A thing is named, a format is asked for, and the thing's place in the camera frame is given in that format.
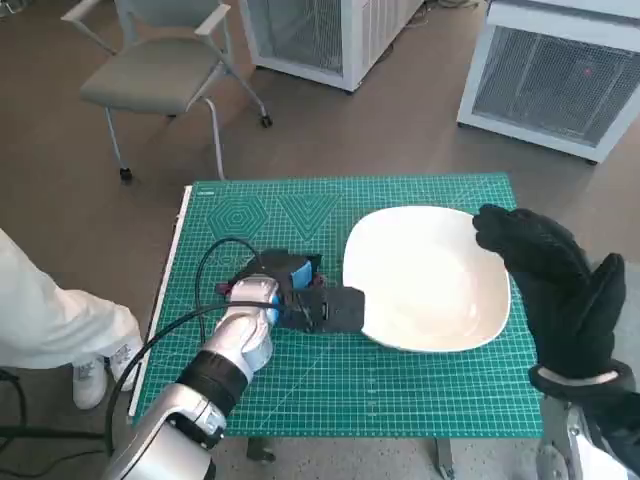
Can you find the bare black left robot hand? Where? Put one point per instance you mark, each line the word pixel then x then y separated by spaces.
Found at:
pixel 345 310

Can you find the white square plate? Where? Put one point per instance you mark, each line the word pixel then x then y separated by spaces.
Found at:
pixel 425 280

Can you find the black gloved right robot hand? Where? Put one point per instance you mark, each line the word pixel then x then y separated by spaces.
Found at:
pixel 560 295

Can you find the green cutting mat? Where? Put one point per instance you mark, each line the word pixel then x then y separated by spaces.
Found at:
pixel 350 385

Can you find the grey chair with armrests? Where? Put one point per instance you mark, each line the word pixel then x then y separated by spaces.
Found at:
pixel 145 75

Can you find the white mesh cabinet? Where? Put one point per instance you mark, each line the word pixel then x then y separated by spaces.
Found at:
pixel 320 35
pixel 550 85

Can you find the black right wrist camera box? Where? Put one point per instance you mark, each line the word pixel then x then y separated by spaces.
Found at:
pixel 617 415

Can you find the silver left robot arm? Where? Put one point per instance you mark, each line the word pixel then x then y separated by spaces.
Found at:
pixel 240 330

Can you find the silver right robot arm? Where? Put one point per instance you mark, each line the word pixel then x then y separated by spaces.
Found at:
pixel 560 430

